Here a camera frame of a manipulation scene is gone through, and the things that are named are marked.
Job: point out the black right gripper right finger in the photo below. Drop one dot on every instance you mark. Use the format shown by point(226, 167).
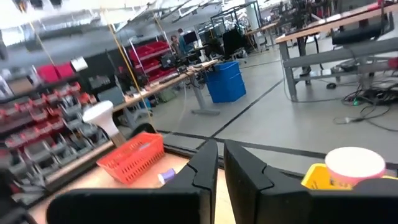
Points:
point(280, 205)

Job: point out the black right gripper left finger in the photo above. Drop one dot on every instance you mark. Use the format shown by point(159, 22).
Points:
point(140, 208)

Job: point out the pink hourglass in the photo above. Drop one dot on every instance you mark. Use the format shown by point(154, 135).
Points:
point(354, 163)

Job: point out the yellow plastic basket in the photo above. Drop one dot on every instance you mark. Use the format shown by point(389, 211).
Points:
point(314, 179)

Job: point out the purple and white charger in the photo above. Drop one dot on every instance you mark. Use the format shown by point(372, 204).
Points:
point(168, 175)

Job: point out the orange plastic basket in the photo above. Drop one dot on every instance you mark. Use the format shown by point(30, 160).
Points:
point(130, 158)

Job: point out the white light bulb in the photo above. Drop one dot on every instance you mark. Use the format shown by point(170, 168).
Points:
point(99, 115)

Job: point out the grey parts bin rack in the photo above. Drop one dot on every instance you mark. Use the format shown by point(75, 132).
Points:
point(46, 130)

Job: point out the long wooden workbench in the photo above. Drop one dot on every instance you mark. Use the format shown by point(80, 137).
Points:
point(161, 85)

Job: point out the blue plastic storage bins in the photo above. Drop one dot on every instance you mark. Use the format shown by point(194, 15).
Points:
point(225, 82)

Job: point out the red storage bin rack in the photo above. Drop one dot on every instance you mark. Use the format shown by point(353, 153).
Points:
point(152, 54)

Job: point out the person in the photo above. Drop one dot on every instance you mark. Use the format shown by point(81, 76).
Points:
point(183, 40)
point(174, 43)

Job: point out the grey legged workbench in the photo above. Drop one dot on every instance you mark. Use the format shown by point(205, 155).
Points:
point(326, 23)

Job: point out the black aluminium table frame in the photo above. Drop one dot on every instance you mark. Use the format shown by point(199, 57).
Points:
point(178, 152)

